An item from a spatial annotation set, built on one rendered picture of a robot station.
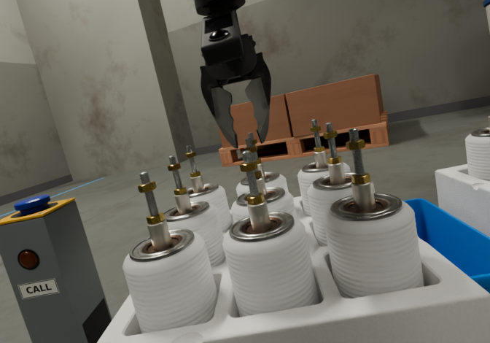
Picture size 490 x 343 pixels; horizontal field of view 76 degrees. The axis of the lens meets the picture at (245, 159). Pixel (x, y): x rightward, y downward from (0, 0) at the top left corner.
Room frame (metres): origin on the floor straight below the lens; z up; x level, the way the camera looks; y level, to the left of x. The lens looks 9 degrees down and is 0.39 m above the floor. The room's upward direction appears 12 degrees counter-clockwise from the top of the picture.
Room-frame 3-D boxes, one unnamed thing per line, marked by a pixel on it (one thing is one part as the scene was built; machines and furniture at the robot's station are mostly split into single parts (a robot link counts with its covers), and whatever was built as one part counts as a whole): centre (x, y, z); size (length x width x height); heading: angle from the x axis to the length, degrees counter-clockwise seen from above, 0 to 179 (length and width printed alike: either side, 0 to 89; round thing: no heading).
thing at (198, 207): (0.47, 0.11, 0.25); 0.08 x 0.08 x 0.01
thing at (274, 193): (0.46, -0.01, 0.25); 0.08 x 0.08 x 0.01
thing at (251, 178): (0.34, 0.00, 0.30); 0.01 x 0.01 x 0.08
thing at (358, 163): (0.33, -0.12, 0.30); 0.01 x 0.01 x 0.08
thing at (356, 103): (2.38, -0.50, 0.21); 1.21 x 0.87 x 0.42; 70
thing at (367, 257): (0.33, -0.12, 0.16); 0.10 x 0.10 x 0.18
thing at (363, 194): (0.33, -0.12, 0.26); 0.02 x 0.02 x 0.03
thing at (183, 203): (0.47, 0.11, 0.26); 0.02 x 0.02 x 0.03
